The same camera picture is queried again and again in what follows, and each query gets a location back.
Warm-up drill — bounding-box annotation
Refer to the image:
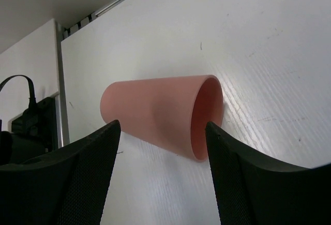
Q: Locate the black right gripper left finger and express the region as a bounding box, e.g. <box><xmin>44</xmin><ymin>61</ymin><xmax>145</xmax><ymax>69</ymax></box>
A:
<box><xmin>1</xmin><ymin>120</ymin><xmax>121</xmax><ymax>224</ymax></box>

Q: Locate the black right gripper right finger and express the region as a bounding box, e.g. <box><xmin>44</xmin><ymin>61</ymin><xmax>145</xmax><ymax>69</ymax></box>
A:
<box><xmin>205</xmin><ymin>122</ymin><xmax>330</xmax><ymax>224</ymax></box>

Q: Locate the salmon pink cup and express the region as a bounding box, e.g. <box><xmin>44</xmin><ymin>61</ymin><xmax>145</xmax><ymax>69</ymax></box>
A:
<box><xmin>100</xmin><ymin>75</ymin><xmax>223</xmax><ymax>161</ymax></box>

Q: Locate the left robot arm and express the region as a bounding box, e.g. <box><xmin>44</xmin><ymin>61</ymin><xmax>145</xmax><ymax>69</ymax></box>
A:
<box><xmin>1</xmin><ymin>74</ymin><xmax>58</xmax><ymax>165</ymax></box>

